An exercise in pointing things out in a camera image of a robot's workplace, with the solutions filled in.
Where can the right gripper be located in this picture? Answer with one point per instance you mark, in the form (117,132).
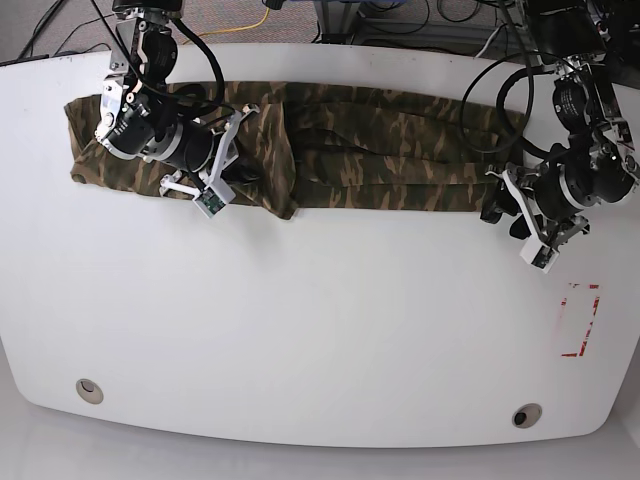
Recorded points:
(204,156)

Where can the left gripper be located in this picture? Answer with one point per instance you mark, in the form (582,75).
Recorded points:
(537,201)

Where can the camouflage t-shirt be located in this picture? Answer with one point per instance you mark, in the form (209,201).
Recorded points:
(331,146)

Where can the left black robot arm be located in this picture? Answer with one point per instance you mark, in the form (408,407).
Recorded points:
(598,166)

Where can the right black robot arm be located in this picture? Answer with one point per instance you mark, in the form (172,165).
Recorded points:
(139,112)

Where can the red tape rectangle marking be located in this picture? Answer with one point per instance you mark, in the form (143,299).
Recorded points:
(577,314)

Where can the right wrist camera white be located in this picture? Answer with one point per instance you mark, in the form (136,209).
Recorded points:
(213,199)

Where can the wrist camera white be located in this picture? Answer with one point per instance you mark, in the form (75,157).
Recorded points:
(213,199)
(539,255)

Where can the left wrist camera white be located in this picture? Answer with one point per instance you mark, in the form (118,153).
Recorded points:
(539,255)

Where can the right table cable grommet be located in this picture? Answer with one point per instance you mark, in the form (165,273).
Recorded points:
(527,416)

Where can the table cable grommet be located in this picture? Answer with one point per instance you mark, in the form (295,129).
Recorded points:
(89,391)
(527,416)

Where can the left table cable grommet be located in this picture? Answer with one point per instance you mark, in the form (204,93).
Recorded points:
(89,391)

